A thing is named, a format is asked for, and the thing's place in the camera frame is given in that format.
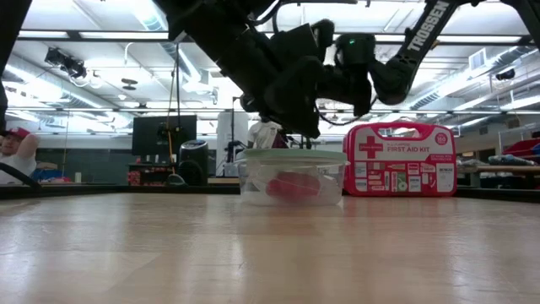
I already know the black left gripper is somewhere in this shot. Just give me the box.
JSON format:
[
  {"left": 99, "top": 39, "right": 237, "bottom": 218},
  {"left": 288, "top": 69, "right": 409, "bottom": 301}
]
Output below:
[{"left": 263, "top": 57, "right": 327, "bottom": 140}]

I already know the teal plastic container lid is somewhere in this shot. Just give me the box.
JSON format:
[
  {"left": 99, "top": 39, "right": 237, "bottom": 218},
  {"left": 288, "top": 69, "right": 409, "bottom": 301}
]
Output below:
[{"left": 234, "top": 147, "right": 349, "bottom": 166}]

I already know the red elastic bandage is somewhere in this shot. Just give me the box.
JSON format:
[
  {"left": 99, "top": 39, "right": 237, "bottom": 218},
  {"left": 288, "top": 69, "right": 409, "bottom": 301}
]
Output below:
[{"left": 265, "top": 171, "right": 322, "bottom": 204}]

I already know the person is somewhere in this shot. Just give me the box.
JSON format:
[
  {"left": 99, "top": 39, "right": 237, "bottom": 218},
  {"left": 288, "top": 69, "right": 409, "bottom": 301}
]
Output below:
[
  {"left": 246, "top": 120, "right": 289, "bottom": 149},
  {"left": 0, "top": 126, "right": 41, "bottom": 186}
]

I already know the red first aid kit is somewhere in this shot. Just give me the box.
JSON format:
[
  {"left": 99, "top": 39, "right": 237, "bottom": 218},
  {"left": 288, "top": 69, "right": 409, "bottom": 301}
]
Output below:
[{"left": 342, "top": 122, "right": 458, "bottom": 198}]

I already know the black tower fan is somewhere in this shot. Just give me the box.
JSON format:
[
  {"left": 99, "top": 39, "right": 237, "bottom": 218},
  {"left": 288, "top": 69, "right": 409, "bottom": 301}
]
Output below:
[{"left": 178, "top": 139, "right": 209, "bottom": 187}]

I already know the low black shelf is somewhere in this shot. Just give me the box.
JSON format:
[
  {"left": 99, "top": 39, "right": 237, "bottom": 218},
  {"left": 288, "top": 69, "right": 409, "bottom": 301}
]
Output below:
[{"left": 127, "top": 161, "right": 179, "bottom": 187}]

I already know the white ceiling air vent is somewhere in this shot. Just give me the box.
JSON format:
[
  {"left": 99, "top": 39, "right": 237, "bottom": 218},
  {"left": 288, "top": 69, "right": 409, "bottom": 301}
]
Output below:
[{"left": 468, "top": 47, "right": 489, "bottom": 73}]

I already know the cluttered side table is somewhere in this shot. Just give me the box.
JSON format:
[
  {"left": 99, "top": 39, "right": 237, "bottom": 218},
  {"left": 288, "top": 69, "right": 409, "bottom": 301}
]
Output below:
[{"left": 457, "top": 154, "right": 540, "bottom": 189}]

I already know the red and blue bundle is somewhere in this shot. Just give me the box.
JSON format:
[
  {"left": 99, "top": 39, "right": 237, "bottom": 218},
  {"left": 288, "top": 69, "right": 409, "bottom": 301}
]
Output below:
[{"left": 501, "top": 138, "right": 540, "bottom": 160}]

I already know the black ceiling-mounted device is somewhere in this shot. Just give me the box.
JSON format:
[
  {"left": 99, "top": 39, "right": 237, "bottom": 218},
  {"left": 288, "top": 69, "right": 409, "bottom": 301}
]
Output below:
[{"left": 43, "top": 46, "right": 88, "bottom": 80}]

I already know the blue storage bin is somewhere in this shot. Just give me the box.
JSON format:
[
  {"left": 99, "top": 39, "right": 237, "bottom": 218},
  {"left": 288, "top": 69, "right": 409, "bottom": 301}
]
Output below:
[{"left": 31, "top": 168, "right": 65, "bottom": 184}]

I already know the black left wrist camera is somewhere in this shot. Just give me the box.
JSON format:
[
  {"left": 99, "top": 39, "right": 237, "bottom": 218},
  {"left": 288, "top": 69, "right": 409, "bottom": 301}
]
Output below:
[{"left": 269, "top": 19, "right": 337, "bottom": 64}]

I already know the yellow-handled mop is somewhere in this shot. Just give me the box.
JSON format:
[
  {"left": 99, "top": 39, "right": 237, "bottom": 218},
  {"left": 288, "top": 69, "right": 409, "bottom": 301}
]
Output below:
[{"left": 165, "top": 62, "right": 187, "bottom": 187}]

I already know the black aluminium table frame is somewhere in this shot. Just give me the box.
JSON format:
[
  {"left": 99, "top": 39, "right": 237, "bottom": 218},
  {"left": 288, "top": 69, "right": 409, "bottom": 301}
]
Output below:
[{"left": 0, "top": 182, "right": 540, "bottom": 205}]

